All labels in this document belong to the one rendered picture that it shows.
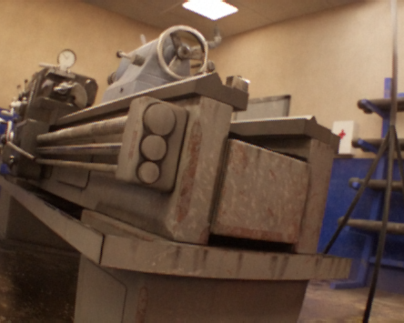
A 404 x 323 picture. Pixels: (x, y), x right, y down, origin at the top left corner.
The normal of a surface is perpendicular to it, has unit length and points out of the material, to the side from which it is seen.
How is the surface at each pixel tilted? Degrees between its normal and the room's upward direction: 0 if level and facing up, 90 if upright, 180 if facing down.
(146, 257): 90
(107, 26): 90
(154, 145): 90
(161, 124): 90
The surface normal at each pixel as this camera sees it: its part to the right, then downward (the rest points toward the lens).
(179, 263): 0.56, 0.01
